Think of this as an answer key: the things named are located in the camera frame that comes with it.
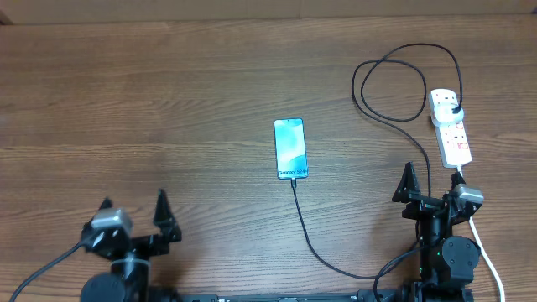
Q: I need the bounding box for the white power strip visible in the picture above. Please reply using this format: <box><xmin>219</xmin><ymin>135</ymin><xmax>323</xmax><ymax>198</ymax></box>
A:
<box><xmin>428</xmin><ymin>89</ymin><xmax>472</xmax><ymax>169</ymax></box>

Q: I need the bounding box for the blue Galaxy smartphone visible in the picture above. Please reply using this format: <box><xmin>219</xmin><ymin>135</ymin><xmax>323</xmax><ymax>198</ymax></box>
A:
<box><xmin>274</xmin><ymin>118</ymin><xmax>309</xmax><ymax>180</ymax></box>

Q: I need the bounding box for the black charger cable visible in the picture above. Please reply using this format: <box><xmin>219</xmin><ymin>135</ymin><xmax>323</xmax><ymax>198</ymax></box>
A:
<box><xmin>289</xmin><ymin>42</ymin><xmax>465</xmax><ymax>281</ymax></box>

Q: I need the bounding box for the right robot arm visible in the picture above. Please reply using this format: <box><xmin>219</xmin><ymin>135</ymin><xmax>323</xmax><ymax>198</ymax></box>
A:
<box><xmin>392</xmin><ymin>162</ymin><xmax>484</xmax><ymax>302</ymax></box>

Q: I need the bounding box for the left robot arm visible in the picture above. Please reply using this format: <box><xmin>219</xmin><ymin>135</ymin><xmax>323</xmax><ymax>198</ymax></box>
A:
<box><xmin>80</xmin><ymin>189</ymin><xmax>182</xmax><ymax>302</ymax></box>

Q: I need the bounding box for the white charger plug adapter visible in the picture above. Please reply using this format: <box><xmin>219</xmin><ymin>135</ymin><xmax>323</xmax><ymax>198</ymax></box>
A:
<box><xmin>431</xmin><ymin>104</ymin><xmax>465</xmax><ymax>127</ymax></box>

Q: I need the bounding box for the white power strip cord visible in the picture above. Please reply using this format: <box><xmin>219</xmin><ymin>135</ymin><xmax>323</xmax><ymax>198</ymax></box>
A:
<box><xmin>456</xmin><ymin>165</ymin><xmax>507</xmax><ymax>302</ymax></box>

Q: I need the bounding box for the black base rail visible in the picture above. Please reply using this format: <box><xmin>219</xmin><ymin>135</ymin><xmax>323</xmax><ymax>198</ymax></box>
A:
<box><xmin>171</xmin><ymin>289</ymin><xmax>474</xmax><ymax>302</ymax></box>

